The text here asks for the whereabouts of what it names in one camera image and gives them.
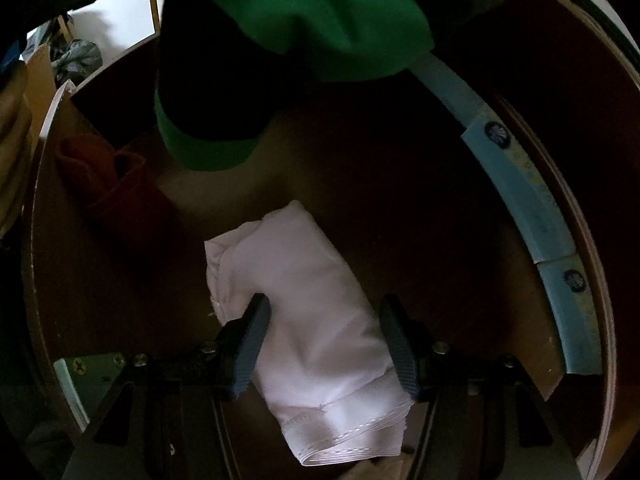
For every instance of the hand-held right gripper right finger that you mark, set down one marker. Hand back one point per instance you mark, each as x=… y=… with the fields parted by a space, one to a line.
x=400 y=350

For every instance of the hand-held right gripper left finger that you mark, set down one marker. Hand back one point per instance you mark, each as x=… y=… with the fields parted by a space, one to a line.
x=250 y=345

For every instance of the green and black underwear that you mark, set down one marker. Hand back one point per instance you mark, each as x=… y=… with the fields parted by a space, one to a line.
x=210 y=85

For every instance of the wooden drawer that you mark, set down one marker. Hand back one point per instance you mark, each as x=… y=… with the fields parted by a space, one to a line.
x=390 y=200

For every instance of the red underwear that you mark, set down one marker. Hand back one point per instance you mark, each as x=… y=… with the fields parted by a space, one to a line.
x=110 y=185

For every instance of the grey crumpled cloth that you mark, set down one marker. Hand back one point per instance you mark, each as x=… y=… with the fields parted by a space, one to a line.
x=80 y=57

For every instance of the cardboard piece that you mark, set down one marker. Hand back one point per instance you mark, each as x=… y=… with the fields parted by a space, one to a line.
x=40 y=85

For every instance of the brown wooden desk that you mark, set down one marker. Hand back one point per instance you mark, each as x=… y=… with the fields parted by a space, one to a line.
x=575 y=85

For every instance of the metal corner bracket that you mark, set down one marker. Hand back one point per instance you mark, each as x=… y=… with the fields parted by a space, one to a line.
x=100 y=365

